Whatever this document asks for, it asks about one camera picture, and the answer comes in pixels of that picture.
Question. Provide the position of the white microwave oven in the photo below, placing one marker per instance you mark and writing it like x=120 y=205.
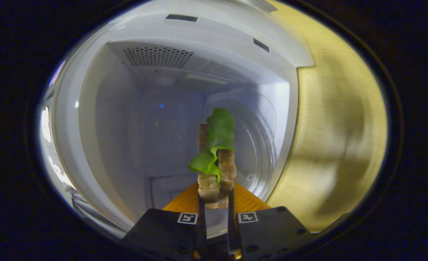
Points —
x=145 y=127

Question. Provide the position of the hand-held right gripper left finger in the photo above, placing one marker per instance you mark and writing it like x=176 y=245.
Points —
x=202 y=224

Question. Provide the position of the bread and lettuce sandwich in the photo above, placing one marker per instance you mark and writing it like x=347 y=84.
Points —
x=219 y=130

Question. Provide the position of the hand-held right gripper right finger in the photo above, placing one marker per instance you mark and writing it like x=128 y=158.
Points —
x=231 y=224

